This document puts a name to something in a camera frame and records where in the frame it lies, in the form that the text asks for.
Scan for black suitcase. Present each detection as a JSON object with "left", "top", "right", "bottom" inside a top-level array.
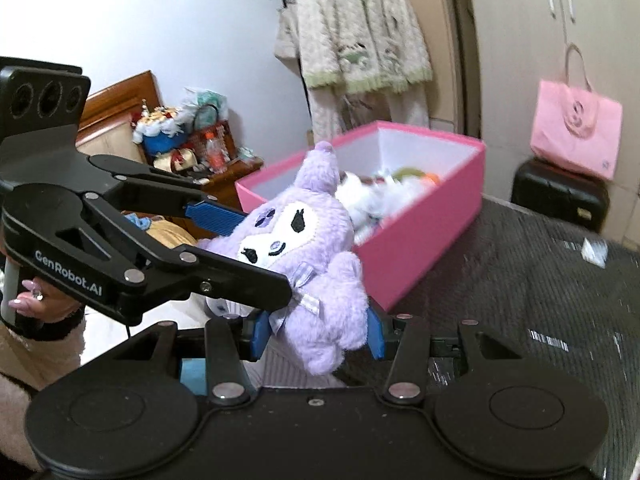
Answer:
[{"left": 511, "top": 157, "right": 611, "bottom": 233}]

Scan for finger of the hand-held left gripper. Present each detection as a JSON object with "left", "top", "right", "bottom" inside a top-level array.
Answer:
[
  {"left": 85, "top": 154, "right": 248, "bottom": 238},
  {"left": 55, "top": 192, "right": 293, "bottom": 313}
]

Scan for white fluffy pajama pants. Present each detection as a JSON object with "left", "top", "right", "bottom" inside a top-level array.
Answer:
[{"left": 306, "top": 80, "right": 431, "bottom": 143}]

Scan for small white paper piece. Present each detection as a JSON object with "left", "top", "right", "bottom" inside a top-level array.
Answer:
[{"left": 582, "top": 239, "right": 608, "bottom": 266}]

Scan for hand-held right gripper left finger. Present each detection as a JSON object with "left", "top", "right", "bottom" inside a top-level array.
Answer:
[{"left": 102, "top": 310, "right": 273, "bottom": 406}]

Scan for person's left forearm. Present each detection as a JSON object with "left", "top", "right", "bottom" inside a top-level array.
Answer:
[{"left": 0, "top": 307, "right": 88, "bottom": 471}]

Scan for yellow blanket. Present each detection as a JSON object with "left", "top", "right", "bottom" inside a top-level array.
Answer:
[{"left": 122, "top": 212, "right": 201, "bottom": 253}]

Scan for orange drink bottle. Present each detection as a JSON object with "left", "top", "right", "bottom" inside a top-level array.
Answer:
[{"left": 205, "top": 132, "right": 228, "bottom": 171}]

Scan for beige tall cabinet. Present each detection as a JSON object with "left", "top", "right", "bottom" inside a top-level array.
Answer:
[{"left": 430, "top": 0, "right": 481, "bottom": 138}]

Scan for white and gold handbag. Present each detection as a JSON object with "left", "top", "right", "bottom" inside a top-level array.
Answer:
[{"left": 152, "top": 147, "right": 193, "bottom": 173}]

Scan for wooden cabinet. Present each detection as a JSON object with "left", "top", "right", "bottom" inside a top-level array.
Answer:
[{"left": 190, "top": 155, "right": 266, "bottom": 211}]

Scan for purple plush toy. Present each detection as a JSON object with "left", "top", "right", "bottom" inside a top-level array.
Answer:
[{"left": 197, "top": 141, "right": 371, "bottom": 376}]

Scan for pink tote bag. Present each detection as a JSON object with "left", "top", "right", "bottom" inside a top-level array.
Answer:
[{"left": 530, "top": 44, "right": 623, "bottom": 181}]

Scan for heap of plastic bags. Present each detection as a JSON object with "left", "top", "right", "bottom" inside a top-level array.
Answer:
[{"left": 182, "top": 87, "right": 230, "bottom": 126}]

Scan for pink cardboard box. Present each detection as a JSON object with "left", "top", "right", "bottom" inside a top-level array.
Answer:
[{"left": 235, "top": 121, "right": 487, "bottom": 313}]

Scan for woven basket handbag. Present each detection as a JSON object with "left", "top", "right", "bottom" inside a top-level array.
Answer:
[{"left": 192, "top": 105, "right": 236, "bottom": 166}]

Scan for beige wardrobe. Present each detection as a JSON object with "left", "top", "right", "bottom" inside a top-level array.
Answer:
[{"left": 462, "top": 0, "right": 640, "bottom": 221}]

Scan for blue and white bouquet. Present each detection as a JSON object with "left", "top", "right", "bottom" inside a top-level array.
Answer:
[{"left": 132, "top": 105, "right": 188, "bottom": 156}]

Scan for white panda plush toy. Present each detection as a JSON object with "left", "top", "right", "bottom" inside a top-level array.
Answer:
[{"left": 334, "top": 171, "right": 386, "bottom": 241}]

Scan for person's left hand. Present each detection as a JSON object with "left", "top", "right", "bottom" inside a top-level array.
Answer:
[{"left": 9, "top": 277, "right": 86, "bottom": 323}]

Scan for white fluffy pajama jacket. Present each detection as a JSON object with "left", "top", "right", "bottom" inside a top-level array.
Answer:
[{"left": 290, "top": 0, "right": 433, "bottom": 95}]

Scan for wooden bed headboard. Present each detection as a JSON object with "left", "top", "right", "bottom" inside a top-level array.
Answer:
[{"left": 75, "top": 71, "right": 163, "bottom": 161}]

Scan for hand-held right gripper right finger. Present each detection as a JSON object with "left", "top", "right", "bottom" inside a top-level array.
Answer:
[{"left": 366, "top": 306, "right": 538, "bottom": 403}]

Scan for black mesh table mat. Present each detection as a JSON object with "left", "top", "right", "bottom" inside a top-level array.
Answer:
[{"left": 345, "top": 195, "right": 640, "bottom": 461}]

